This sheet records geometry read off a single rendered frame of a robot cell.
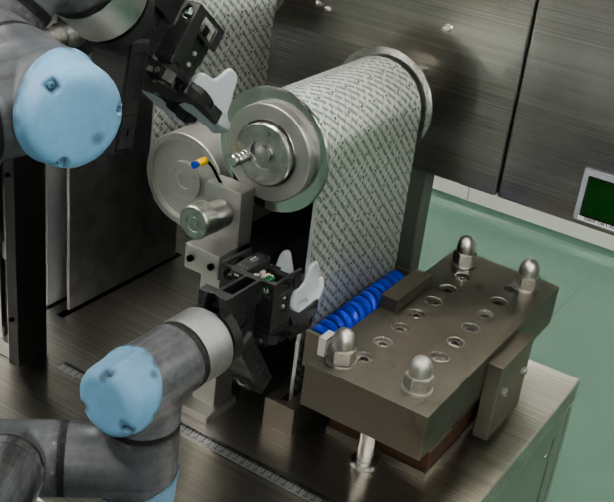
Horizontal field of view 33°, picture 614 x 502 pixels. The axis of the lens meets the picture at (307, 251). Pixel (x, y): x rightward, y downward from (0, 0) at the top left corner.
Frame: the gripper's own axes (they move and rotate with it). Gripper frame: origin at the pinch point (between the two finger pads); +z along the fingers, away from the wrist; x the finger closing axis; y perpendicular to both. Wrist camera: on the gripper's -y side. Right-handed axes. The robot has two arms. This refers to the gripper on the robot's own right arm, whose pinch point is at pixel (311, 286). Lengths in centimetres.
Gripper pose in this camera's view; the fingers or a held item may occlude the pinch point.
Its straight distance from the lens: 122.3
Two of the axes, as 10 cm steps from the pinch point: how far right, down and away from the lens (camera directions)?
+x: -8.3, -3.3, 4.5
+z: 5.5, -3.3, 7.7
